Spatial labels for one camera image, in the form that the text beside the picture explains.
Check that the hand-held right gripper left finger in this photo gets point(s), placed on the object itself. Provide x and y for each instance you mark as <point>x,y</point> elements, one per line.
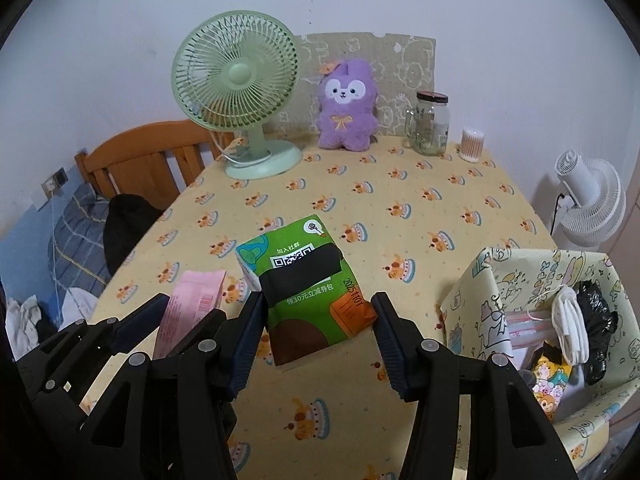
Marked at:
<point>247,345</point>

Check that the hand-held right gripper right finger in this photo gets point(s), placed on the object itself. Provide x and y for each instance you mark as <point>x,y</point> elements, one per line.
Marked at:
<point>392,350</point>

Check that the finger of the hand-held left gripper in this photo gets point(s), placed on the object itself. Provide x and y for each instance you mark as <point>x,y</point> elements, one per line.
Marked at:
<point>142,322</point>
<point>200,330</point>

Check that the pink packet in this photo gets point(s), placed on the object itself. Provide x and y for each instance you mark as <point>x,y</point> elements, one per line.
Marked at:
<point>200,290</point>

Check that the green tissue pack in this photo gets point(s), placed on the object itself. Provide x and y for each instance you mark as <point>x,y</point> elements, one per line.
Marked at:
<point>300,335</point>

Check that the yellow printed storage box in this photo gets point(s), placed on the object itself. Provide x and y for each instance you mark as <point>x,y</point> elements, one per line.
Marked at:
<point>480,300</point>

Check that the stack of clear packets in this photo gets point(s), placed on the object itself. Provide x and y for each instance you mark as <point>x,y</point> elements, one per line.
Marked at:
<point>530,330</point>

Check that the white face mask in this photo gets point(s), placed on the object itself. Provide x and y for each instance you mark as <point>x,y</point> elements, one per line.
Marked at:
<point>567,325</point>

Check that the black plastic bag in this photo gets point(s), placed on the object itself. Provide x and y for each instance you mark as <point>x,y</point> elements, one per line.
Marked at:
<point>597,320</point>

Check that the dark cloth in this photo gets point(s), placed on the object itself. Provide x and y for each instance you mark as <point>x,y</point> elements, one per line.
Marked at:
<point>130,225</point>

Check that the blue plaid bedding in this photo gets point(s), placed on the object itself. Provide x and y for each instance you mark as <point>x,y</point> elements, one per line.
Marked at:
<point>75,240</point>

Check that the white clothes pile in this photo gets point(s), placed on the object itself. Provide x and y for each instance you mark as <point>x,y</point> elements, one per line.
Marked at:
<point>20,320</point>

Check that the yellow printed tablecloth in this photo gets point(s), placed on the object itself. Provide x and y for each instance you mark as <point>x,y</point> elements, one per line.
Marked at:
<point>400,210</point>

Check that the cartoon printed packet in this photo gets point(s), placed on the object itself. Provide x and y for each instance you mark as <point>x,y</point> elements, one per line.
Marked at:
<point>550,385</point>

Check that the wooden chair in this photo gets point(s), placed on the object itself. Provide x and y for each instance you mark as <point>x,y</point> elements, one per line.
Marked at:
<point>145,145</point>

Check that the cotton swab container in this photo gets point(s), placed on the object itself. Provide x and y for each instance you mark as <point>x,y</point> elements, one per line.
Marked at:
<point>471,147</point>

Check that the glass jar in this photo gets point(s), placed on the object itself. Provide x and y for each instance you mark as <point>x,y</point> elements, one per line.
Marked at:
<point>430,130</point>

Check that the purple plush toy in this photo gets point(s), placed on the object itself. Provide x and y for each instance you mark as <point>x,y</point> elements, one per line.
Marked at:
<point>345,125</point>

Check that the white fan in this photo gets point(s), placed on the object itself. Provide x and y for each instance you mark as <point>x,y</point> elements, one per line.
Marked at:
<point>595,200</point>

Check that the green desk fan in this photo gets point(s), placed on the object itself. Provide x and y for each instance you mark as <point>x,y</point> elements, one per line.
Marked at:
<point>235,75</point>

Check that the wall socket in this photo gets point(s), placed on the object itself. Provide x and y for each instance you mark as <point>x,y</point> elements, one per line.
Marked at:
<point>59,177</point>

